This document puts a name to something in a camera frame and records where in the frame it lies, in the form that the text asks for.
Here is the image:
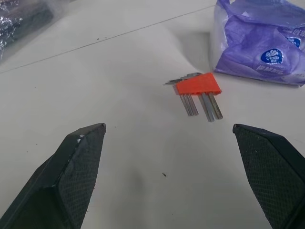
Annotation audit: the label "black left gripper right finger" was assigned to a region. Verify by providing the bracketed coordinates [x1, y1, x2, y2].
[232, 123, 305, 229]

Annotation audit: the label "purple Vinda tissue pack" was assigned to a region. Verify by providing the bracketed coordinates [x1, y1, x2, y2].
[209, 0, 305, 87]

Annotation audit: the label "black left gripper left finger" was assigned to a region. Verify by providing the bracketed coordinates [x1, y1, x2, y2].
[0, 123, 107, 229]

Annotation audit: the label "clear bag with dark contents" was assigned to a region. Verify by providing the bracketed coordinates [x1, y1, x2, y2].
[0, 0, 55, 63]

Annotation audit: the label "hex keys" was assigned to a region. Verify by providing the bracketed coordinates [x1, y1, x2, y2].
[175, 72, 223, 95]

